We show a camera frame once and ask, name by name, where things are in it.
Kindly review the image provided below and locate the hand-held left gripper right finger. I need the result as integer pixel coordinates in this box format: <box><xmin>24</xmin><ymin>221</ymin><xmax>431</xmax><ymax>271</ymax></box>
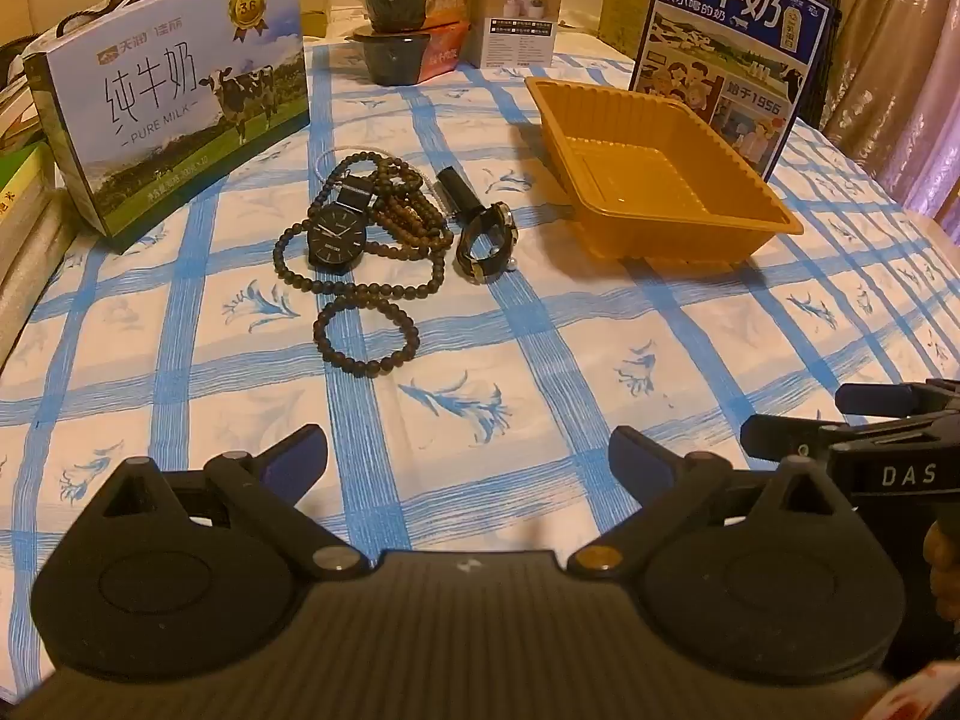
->
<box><xmin>566</xmin><ymin>424</ymin><xmax>860</xmax><ymax>578</ymax></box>

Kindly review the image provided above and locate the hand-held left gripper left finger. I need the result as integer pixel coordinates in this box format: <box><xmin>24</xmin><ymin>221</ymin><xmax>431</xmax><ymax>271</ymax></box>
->
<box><xmin>90</xmin><ymin>422</ymin><xmax>370</xmax><ymax>580</ymax></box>

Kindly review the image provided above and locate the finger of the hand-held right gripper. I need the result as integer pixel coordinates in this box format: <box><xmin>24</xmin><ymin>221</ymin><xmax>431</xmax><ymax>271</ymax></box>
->
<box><xmin>741</xmin><ymin>414</ymin><xmax>833</xmax><ymax>467</ymax></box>
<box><xmin>835</xmin><ymin>379</ymin><xmax>960</xmax><ymax>422</ymax></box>

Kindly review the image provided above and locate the small dark bead bracelet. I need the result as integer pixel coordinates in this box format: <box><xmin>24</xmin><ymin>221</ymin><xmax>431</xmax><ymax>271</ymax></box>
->
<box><xmin>313</xmin><ymin>298</ymin><xmax>417</xmax><ymax>372</ymax></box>

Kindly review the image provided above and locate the long dark bead necklace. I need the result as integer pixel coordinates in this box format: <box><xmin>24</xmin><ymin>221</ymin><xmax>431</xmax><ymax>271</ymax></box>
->
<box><xmin>274</xmin><ymin>152</ymin><xmax>447</xmax><ymax>302</ymax></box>

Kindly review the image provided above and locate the black round dial watch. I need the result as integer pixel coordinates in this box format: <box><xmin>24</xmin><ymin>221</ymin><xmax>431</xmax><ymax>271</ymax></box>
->
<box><xmin>306</xmin><ymin>174</ymin><xmax>376</xmax><ymax>276</ymax></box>

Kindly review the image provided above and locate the brown bead mala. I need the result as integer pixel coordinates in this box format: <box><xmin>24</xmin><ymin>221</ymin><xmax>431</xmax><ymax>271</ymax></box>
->
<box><xmin>367</xmin><ymin>156</ymin><xmax>455</xmax><ymax>252</ymax></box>

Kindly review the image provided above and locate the yellow plastic tray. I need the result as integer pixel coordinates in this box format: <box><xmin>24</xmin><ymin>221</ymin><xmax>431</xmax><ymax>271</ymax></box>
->
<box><xmin>523</xmin><ymin>75</ymin><xmax>803</xmax><ymax>265</ymax></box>

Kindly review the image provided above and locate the silver case leather strap watch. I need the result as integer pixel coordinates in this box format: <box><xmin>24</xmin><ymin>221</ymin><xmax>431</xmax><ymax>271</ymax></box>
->
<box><xmin>436</xmin><ymin>166</ymin><xmax>520</xmax><ymax>284</ymax></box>

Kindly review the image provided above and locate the person's right hand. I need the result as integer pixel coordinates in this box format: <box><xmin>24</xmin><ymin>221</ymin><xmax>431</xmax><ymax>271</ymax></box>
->
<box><xmin>924</xmin><ymin>517</ymin><xmax>960</xmax><ymax>620</ymax></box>

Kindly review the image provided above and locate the blue checked tablecloth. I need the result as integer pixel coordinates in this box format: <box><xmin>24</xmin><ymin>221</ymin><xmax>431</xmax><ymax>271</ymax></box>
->
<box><xmin>0</xmin><ymin>37</ymin><xmax>960</xmax><ymax>720</ymax></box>

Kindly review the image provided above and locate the pink curtain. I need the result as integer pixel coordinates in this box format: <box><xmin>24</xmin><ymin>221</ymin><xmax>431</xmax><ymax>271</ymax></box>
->
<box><xmin>821</xmin><ymin>0</ymin><xmax>960</xmax><ymax>226</ymax></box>

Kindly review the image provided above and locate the cow print milk box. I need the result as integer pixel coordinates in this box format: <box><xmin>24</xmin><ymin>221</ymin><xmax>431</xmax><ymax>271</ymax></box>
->
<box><xmin>22</xmin><ymin>0</ymin><xmax>312</xmax><ymax>256</ymax></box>

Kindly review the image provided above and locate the green box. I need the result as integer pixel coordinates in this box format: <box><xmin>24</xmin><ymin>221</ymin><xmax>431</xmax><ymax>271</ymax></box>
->
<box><xmin>0</xmin><ymin>142</ymin><xmax>59</xmax><ymax>241</ymax></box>

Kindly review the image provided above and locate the blue illustrated milk box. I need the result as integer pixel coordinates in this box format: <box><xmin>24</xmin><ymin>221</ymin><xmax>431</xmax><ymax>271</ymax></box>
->
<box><xmin>628</xmin><ymin>0</ymin><xmax>839</xmax><ymax>182</ymax></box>

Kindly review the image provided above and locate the orange label instant noodle bowl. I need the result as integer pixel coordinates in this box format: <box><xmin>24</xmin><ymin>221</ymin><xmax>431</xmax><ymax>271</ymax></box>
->
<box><xmin>352</xmin><ymin>21</ymin><xmax>472</xmax><ymax>86</ymax></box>

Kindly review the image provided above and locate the white product box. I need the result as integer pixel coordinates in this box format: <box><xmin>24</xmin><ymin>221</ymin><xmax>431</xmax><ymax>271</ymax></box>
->
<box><xmin>472</xmin><ymin>0</ymin><xmax>565</xmax><ymax>68</ymax></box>

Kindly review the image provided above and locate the yellow label instant noodle bowl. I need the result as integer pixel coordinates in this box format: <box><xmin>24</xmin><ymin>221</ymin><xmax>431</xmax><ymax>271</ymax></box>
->
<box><xmin>349</xmin><ymin>0</ymin><xmax>477</xmax><ymax>32</ymax></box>

